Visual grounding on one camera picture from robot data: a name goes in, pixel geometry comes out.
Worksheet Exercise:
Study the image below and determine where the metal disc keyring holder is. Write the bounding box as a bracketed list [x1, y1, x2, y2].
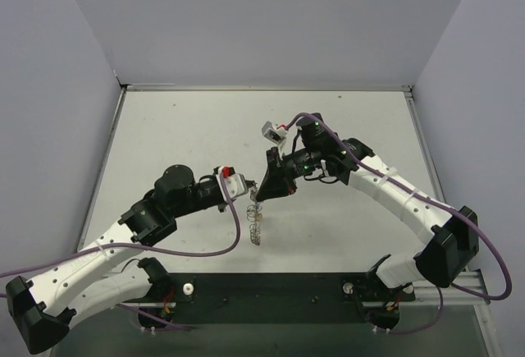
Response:
[246, 195, 263, 246]

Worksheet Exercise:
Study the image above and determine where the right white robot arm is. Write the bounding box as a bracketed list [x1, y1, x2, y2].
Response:
[255, 113, 479, 289]

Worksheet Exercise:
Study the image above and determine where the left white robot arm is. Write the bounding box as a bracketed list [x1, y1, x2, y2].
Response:
[1, 165, 256, 355]

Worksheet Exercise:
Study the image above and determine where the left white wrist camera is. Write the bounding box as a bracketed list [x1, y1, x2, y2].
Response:
[214, 166, 249, 202]

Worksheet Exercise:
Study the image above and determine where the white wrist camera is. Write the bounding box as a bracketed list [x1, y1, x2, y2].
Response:
[214, 166, 249, 202]
[262, 121, 288, 157]

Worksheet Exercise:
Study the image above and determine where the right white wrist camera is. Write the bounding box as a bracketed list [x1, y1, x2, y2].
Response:
[262, 121, 288, 157]

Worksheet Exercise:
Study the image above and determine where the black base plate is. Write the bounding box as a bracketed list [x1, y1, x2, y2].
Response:
[133, 272, 415, 325]

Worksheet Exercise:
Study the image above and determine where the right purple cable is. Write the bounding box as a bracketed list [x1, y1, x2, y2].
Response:
[282, 112, 513, 336]

